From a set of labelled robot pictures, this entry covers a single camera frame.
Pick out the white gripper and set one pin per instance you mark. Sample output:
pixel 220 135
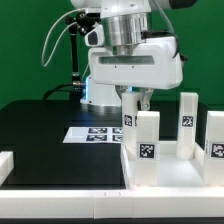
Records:
pixel 154 64

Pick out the white desk top tray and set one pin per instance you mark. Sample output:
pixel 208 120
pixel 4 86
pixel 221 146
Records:
pixel 167 171

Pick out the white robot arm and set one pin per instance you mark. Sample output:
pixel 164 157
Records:
pixel 125 51

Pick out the fiducial marker sheet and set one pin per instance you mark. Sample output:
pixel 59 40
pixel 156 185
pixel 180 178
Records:
pixel 94 135

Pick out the white left barrier block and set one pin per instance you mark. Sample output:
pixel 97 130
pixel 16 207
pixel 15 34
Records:
pixel 6 165

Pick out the silver depth camera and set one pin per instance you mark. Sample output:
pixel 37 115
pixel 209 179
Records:
pixel 93 15

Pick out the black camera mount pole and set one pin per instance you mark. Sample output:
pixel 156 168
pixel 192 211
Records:
pixel 75 50

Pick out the white front barrier wall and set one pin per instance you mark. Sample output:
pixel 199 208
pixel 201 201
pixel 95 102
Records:
pixel 100 204

